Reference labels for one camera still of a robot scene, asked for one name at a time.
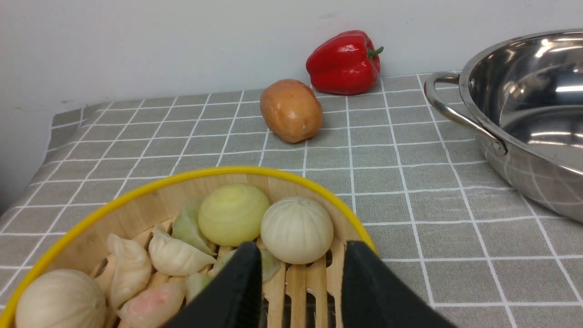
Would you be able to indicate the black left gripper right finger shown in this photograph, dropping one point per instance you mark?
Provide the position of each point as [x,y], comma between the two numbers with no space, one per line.
[374,297]

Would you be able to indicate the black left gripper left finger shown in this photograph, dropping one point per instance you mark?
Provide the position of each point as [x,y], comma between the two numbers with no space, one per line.
[233,299]

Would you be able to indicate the yellow rimmed bamboo steamer basket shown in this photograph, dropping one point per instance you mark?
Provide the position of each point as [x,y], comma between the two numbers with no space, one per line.
[299,296]

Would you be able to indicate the stainless steel pot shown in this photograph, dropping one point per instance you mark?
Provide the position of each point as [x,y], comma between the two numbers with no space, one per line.
[523,99]

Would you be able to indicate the pale green dumpling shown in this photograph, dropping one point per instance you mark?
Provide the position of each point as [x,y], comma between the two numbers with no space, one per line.
[198,281]

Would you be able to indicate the yellow round bun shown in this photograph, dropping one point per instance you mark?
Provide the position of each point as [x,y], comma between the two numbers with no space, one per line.
[232,214]

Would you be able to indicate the pink dumpling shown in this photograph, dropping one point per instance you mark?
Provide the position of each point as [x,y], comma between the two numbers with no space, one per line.
[154,307]

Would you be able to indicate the white round bun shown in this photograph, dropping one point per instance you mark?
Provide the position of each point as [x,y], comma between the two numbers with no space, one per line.
[297,230]

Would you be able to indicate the white folded dumpling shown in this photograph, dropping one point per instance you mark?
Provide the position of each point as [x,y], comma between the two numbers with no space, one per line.
[132,272]

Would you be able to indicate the grey checked tablecloth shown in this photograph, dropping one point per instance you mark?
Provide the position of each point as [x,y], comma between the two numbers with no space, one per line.
[464,240]

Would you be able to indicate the white bun near rim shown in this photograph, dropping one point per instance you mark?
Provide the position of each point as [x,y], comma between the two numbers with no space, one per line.
[64,298]

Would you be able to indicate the brown potato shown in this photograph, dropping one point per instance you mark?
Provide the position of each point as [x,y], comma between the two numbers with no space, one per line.
[291,110]

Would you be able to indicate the red bell pepper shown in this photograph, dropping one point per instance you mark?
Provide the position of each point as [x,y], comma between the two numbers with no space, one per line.
[347,64]

